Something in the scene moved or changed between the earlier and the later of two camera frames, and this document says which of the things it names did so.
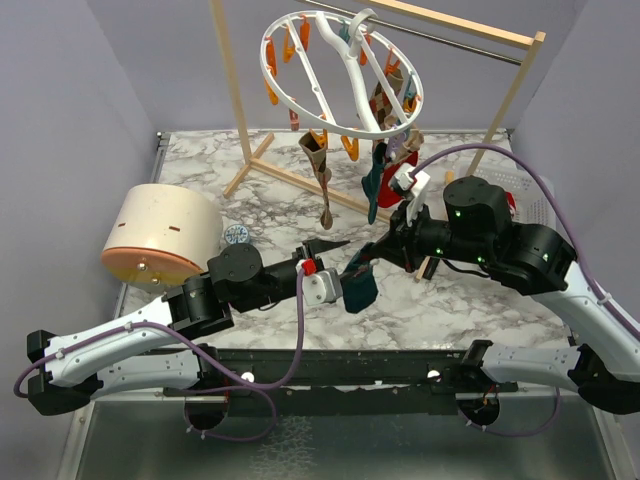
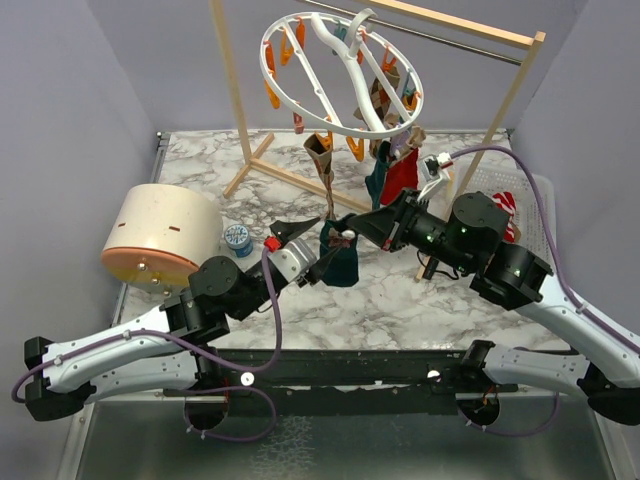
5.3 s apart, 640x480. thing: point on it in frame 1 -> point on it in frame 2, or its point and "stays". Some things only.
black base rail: [340, 381] stays
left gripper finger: [316, 245] -> [288, 230]
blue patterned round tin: [237, 234] stays
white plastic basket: [532, 204] stays
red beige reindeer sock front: [413, 141] stays
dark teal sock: [358, 281] -> [343, 271]
